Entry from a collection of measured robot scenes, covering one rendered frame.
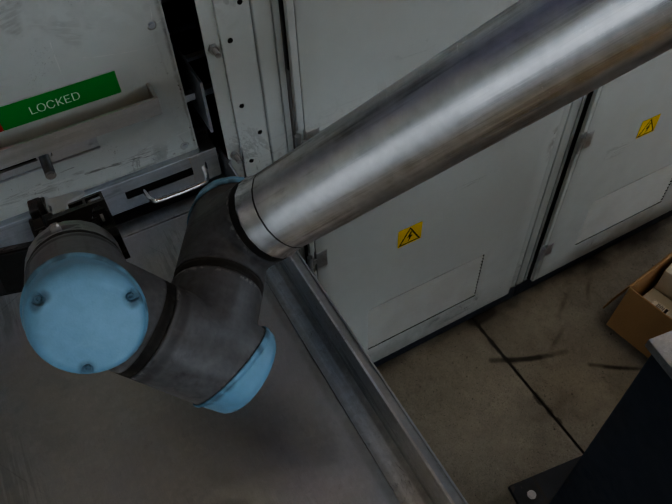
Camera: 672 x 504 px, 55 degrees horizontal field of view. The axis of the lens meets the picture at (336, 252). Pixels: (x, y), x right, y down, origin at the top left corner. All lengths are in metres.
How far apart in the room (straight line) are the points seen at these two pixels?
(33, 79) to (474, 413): 1.34
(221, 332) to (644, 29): 0.40
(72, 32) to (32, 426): 0.50
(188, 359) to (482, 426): 1.31
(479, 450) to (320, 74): 1.11
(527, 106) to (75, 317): 0.37
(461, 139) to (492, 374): 1.40
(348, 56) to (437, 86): 0.51
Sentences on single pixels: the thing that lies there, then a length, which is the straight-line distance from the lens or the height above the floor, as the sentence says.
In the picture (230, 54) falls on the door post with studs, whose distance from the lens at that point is 0.95.
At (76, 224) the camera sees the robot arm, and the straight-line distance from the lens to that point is 0.66.
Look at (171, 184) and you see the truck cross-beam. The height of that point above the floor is 0.88.
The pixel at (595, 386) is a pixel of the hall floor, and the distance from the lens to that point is 1.93.
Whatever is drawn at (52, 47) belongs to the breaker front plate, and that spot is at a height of 1.16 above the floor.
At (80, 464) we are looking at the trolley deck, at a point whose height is 0.85.
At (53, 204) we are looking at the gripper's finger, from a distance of 0.83.
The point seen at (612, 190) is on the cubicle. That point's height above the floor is 0.34.
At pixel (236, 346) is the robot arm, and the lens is 0.58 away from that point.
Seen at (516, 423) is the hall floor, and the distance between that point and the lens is 1.82.
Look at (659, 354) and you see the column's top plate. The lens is 1.10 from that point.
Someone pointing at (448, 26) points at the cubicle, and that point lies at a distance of 1.11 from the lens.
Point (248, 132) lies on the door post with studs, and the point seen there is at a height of 0.96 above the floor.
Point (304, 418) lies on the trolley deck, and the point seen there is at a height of 0.85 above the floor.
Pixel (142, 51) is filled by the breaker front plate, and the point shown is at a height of 1.12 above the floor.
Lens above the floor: 1.61
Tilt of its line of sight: 51 degrees down
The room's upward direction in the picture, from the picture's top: 3 degrees counter-clockwise
